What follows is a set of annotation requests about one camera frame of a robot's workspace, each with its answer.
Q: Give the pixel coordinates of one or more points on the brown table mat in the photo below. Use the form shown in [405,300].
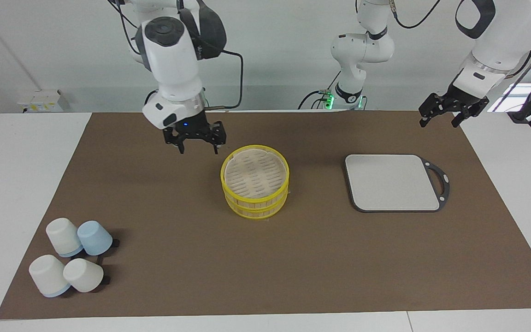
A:
[178,207]

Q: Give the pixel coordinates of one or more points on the white plastic cup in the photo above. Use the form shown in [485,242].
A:
[46,274]
[61,234]
[83,275]

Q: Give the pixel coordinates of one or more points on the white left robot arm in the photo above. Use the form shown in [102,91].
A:
[362,50]

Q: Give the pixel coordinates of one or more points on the small black block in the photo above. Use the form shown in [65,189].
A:
[115,242]

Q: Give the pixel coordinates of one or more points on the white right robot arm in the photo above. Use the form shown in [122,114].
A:
[173,60]

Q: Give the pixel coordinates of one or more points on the white box yellow labels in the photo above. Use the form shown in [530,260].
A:
[39,99]

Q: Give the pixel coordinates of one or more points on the grey cutting board black rim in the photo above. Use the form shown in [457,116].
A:
[392,182]

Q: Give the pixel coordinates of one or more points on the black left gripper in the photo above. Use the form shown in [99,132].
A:
[468,102]

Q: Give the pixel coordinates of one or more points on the yellow bamboo steamer basket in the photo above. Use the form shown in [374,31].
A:
[255,173]
[256,211]

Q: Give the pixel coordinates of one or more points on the light blue plastic cup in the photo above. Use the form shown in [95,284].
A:
[96,237]
[74,252]
[60,292]

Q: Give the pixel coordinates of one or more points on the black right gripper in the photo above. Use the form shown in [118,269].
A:
[196,130]

